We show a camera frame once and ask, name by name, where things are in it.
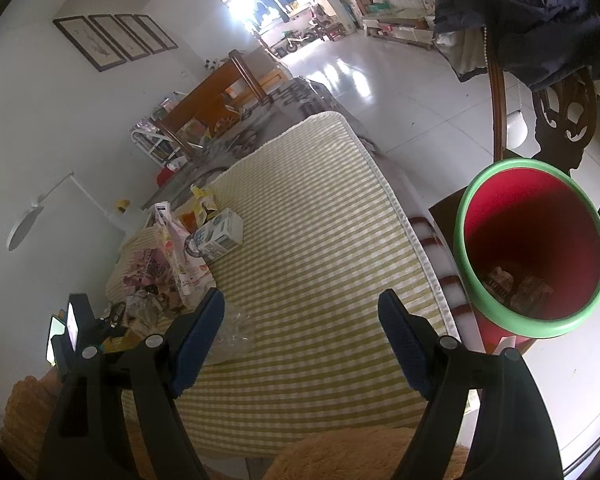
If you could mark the low white cabinet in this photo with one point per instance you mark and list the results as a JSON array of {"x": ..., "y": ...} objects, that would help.
[{"x": 400, "y": 27}]

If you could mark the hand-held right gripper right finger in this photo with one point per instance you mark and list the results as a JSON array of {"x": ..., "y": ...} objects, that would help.
[{"x": 402, "y": 345}]

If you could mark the dark blue jacket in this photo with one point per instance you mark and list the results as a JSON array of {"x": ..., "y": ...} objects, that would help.
[{"x": 535, "y": 15}]

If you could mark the clear plastic bag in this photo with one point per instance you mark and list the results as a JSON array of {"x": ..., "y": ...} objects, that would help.
[{"x": 234, "y": 336}]

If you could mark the small yellow object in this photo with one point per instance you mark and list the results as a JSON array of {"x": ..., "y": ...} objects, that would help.
[{"x": 123, "y": 206}]

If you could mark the framed wall picture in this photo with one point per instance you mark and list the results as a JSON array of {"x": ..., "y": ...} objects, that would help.
[
  {"x": 157, "y": 32},
  {"x": 141, "y": 34},
  {"x": 120, "y": 36},
  {"x": 90, "y": 42}
]

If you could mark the pile of wrappers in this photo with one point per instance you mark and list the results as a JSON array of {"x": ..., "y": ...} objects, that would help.
[{"x": 145, "y": 280}]

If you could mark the white desk lamp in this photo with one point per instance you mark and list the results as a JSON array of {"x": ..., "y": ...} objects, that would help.
[{"x": 25, "y": 222}]

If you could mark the white green milk carton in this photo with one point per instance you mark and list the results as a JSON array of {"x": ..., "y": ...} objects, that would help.
[{"x": 217, "y": 236}]

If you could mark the carved dark wooden chair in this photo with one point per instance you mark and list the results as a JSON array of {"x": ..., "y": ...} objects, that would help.
[{"x": 562, "y": 125}]

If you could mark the white round pouch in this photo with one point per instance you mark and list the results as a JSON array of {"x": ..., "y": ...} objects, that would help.
[{"x": 516, "y": 132}]

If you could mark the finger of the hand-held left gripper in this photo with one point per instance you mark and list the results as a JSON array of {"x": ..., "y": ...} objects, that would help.
[{"x": 112, "y": 316}]

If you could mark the pink white plastic bag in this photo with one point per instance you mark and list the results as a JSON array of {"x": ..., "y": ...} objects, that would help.
[{"x": 186, "y": 266}]

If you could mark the white garment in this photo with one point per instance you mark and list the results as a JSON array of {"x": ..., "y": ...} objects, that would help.
[{"x": 462, "y": 55}]

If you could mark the red container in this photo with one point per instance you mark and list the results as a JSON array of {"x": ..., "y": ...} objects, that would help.
[{"x": 166, "y": 176}]

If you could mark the yellow crumpled wrapper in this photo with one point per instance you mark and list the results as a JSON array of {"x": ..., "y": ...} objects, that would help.
[{"x": 203, "y": 201}]

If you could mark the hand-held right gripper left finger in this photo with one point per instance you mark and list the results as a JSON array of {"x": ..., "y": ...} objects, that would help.
[{"x": 200, "y": 340}]

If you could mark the red bin with green rim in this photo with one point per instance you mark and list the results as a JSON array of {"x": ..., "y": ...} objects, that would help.
[{"x": 530, "y": 220}]

